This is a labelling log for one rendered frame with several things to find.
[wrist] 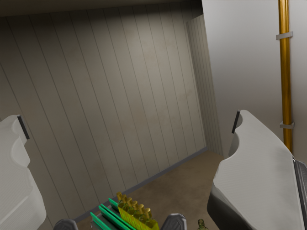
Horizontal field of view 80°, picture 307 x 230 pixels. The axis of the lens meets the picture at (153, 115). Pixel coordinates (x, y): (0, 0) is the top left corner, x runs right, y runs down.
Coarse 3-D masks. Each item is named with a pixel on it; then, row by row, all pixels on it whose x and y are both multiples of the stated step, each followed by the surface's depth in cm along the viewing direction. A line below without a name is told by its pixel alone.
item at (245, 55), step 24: (216, 0) 56; (240, 0) 52; (264, 0) 49; (216, 24) 59; (240, 24) 54; (264, 24) 50; (216, 48) 62; (240, 48) 57; (264, 48) 52; (216, 72) 64; (240, 72) 59; (264, 72) 55; (216, 96) 68; (240, 96) 62; (264, 96) 57; (264, 120) 59
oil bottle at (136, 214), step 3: (135, 201) 114; (132, 204) 112; (135, 204) 111; (135, 207) 112; (135, 210) 113; (138, 210) 114; (135, 213) 114; (138, 213) 113; (135, 216) 113; (138, 216) 112; (135, 219) 114; (138, 219) 112; (135, 222) 116; (138, 222) 113; (138, 225) 114; (138, 228) 116
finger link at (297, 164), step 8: (296, 160) 7; (296, 168) 7; (304, 168) 7; (296, 176) 7; (304, 176) 7; (304, 184) 6; (304, 192) 6; (304, 200) 6; (304, 208) 6; (304, 216) 5; (304, 224) 5
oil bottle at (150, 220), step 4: (148, 208) 106; (148, 212) 103; (148, 216) 104; (148, 220) 105; (152, 220) 106; (156, 220) 107; (148, 224) 105; (152, 224) 104; (156, 224) 106; (148, 228) 106; (152, 228) 104; (156, 228) 107
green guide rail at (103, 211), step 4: (100, 208) 145; (104, 212) 142; (108, 216) 139; (112, 216) 133; (112, 220) 136; (116, 220) 129; (116, 224) 132; (120, 224) 126; (120, 228) 129; (124, 228) 123; (128, 228) 120
